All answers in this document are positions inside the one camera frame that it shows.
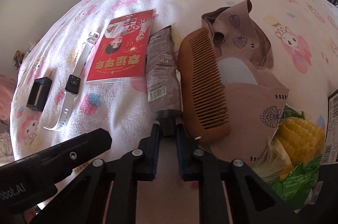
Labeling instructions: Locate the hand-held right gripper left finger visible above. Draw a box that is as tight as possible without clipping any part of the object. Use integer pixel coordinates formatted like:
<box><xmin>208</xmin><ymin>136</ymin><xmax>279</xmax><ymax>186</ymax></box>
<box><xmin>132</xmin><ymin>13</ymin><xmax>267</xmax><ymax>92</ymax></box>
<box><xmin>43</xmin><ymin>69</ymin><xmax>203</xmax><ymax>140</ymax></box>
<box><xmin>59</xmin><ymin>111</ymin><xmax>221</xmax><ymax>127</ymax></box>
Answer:
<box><xmin>30</xmin><ymin>124</ymin><xmax>162</xmax><ymax>224</ymax></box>

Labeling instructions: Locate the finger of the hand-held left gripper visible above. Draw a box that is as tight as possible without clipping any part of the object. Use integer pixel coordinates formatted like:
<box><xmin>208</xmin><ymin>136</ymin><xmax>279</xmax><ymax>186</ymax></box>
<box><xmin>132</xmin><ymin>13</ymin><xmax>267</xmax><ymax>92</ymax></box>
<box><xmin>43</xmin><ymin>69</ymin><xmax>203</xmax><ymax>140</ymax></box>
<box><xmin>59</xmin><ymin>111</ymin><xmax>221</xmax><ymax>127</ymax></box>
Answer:
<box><xmin>0</xmin><ymin>128</ymin><xmax>112</xmax><ymax>189</ymax></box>

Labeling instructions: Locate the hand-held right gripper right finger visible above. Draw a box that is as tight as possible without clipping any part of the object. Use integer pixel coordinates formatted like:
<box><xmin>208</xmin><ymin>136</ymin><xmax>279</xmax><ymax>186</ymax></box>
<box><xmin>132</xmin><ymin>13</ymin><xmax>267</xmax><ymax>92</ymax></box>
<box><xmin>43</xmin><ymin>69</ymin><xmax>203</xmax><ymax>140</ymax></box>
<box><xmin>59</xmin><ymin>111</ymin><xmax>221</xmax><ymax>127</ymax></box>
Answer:
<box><xmin>176</xmin><ymin>124</ymin><xmax>304</xmax><ymax>224</ymax></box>

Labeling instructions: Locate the white smartwatch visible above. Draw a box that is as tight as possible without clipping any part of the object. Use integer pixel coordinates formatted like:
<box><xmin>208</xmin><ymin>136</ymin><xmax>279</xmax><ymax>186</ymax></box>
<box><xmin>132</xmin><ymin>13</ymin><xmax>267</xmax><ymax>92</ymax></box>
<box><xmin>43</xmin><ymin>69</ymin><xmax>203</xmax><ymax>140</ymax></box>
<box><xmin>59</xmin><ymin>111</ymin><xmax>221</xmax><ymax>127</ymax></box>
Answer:
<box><xmin>44</xmin><ymin>31</ymin><xmax>100</xmax><ymax>131</ymax></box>

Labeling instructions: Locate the brown wooden comb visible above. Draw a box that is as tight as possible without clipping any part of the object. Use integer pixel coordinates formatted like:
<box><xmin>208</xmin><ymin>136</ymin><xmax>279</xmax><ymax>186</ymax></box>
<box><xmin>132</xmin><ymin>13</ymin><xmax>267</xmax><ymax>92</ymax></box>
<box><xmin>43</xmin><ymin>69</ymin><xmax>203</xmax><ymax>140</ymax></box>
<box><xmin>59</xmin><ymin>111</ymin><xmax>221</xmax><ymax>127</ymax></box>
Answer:
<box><xmin>176</xmin><ymin>28</ymin><xmax>231</xmax><ymax>145</ymax></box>

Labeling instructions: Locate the green corn packet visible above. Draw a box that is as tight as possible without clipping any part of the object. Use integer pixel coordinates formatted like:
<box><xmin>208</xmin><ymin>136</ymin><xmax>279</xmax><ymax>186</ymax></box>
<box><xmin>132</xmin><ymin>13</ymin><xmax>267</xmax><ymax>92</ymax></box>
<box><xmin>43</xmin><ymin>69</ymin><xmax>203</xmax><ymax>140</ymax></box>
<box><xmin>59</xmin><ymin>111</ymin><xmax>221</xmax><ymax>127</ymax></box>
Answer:
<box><xmin>251</xmin><ymin>105</ymin><xmax>326</xmax><ymax>205</ymax></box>

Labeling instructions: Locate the dark grey cardboard box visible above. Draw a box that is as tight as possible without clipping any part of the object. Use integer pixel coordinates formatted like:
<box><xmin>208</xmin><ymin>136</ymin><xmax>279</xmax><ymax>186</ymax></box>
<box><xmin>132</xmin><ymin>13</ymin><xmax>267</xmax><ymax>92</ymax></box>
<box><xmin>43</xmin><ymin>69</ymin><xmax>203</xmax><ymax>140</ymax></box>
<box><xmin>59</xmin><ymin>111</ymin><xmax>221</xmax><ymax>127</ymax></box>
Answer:
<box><xmin>310</xmin><ymin>89</ymin><xmax>338</xmax><ymax>224</ymax></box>

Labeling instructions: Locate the folded beige face mask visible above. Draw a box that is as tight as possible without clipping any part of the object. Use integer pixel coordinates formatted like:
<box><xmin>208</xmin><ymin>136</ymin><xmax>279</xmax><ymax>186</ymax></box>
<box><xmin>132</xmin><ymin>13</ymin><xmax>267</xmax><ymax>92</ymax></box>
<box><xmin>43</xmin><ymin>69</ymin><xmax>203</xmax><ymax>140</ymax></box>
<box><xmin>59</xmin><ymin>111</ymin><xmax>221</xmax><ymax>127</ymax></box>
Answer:
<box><xmin>210</xmin><ymin>83</ymin><xmax>289</xmax><ymax>162</ymax></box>

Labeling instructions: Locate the pink cloth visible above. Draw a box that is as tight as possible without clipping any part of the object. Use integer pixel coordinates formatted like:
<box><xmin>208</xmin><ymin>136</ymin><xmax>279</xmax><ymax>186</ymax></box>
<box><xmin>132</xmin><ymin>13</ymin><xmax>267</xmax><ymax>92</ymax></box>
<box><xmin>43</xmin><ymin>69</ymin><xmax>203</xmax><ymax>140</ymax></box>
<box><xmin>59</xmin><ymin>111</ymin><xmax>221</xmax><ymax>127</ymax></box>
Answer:
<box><xmin>0</xmin><ymin>74</ymin><xmax>19</xmax><ymax>125</ymax></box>

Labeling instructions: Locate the red printed card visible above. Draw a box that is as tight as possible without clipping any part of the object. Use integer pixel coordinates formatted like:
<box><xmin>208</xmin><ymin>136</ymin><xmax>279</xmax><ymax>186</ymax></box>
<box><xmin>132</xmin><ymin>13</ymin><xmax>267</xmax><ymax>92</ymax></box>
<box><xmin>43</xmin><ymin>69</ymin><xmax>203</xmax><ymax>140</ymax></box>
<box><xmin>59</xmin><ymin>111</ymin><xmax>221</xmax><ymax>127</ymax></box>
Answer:
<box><xmin>87</xmin><ymin>10</ymin><xmax>155</xmax><ymax>83</ymax></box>

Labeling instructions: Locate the black rectangular frame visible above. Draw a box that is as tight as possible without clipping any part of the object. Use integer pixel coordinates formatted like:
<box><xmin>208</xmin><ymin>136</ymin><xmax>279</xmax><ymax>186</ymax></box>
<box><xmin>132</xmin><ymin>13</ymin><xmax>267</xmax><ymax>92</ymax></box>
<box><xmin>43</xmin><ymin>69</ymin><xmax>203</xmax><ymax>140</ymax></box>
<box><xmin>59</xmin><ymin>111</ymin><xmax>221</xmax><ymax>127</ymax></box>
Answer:
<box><xmin>26</xmin><ymin>77</ymin><xmax>52</xmax><ymax>111</ymax></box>

